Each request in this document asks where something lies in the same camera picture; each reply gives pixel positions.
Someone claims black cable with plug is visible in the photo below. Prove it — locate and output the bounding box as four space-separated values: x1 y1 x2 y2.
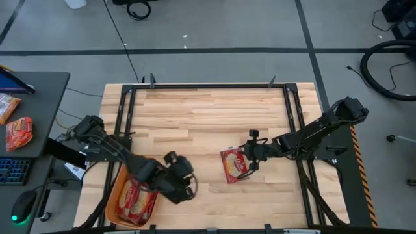
346 59 416 92

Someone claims grey chair leg with caster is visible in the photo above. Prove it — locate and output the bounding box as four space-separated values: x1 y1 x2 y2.
385 133 416 144

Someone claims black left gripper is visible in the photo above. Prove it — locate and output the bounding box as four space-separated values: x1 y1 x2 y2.
155 157 196 205

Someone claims laptop with blue screen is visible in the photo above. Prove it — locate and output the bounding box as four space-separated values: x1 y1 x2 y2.
0 64 36 95

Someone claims pink plastic basket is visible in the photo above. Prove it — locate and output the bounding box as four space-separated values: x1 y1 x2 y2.
104 164 160 229

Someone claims red popcorn bag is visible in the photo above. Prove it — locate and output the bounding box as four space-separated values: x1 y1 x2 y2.
138 191 159 226
115 179 147 224
220 146 250 185

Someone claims white bucket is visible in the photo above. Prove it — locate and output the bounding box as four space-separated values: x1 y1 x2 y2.
63 0 88 10

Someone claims thick black hose loop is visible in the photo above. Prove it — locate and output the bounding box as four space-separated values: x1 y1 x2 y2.
359 39 416 102

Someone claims red orange snack bag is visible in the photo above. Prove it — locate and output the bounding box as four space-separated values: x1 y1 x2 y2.
5 116 34 153

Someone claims black equipment box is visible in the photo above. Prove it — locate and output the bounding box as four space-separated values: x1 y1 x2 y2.
381 0 416 40

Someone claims black mouse green light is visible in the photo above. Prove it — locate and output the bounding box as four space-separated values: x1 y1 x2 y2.
10 190 38 226

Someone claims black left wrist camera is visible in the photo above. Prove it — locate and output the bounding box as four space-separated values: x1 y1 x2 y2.
163 150 179 165

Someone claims black keyboard blue backlight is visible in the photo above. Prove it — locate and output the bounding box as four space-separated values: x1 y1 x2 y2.
0 157 34 187

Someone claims black aluminium table frame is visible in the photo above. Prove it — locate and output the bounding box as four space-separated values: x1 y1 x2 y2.
77 73 350 234

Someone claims black office desk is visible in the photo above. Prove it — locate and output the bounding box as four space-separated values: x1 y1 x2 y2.
0 70 71 159

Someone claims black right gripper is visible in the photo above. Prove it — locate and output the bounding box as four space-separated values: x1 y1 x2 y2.
239 142 273 172

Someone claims coiled black cable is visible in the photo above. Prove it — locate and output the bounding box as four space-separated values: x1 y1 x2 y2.
125 0 152 21

